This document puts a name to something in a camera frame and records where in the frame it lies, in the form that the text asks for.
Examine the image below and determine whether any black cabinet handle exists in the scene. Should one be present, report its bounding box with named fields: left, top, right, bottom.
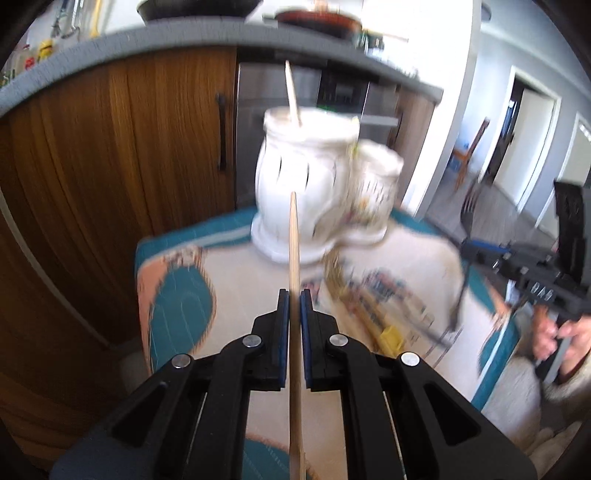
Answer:
left=215, top=92, right=228, bottom=175

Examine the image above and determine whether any white door frame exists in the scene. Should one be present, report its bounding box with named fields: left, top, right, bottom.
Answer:
left=480, top=65, right=562, bottom=214
left=536, top=112, right=591, bottom=234

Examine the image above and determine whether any gold fork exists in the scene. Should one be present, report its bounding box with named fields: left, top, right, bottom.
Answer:
left=323, top=251, right=352, bottom=302

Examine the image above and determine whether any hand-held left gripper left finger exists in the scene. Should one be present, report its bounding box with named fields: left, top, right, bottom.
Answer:
left=50, top=288, right=291, bottom=480

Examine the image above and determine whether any large white ceramic utensil jar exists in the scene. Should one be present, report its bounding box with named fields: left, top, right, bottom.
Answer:
left=250, top=106, right=361, bottom=265

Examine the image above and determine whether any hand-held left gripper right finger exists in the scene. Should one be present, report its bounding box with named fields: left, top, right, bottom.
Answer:
left=300, top=288, right=539, bottom=480

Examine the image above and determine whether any yellow plastic utensil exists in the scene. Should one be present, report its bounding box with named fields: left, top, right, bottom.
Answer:
left=378, top=324, right=408, bottom=357

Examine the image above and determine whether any person's right forearm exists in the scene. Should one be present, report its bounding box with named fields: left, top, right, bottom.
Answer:
left=545, top=357, right=591, bottom=414

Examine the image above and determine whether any red-brown frying pan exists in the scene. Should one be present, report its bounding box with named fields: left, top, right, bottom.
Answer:
left=263, top=4, right=366, bottom=41

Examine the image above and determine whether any wooden chopstick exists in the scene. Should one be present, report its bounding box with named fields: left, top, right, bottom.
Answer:
left=288, top=191, right=308, bottom=480
left=284, top=60, right=302, bottom=126

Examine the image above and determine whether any grey stone countertop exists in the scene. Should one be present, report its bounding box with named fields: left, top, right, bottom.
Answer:
left=0, top=21, right=445, bottom=117

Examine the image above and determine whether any black wok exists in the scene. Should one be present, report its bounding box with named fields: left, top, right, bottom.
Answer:
left=137, top=0, right=265, bottom=25

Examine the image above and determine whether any person's right hand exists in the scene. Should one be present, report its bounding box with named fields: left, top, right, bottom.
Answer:
left=531, top=306, right=591, bottom=383

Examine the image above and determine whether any printed teal tablecloth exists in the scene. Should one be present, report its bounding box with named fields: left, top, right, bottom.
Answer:
left=135, top=208, right=522, bottom=480

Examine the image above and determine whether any wooden chair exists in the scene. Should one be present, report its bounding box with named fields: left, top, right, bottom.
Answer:
left=451, top=117, right=491, bottom=193

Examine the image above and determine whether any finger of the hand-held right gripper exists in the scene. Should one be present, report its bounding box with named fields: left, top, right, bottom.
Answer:
left=459, top=240, right=521, bottom=278

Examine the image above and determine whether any black fork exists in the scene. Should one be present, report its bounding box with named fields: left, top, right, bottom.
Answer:
left=447, top=180, right=485, bottom=335

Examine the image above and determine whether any small white ceramic utensil jar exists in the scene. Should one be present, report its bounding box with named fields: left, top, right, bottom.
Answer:
left=342, top=141, right=405, bottom=246

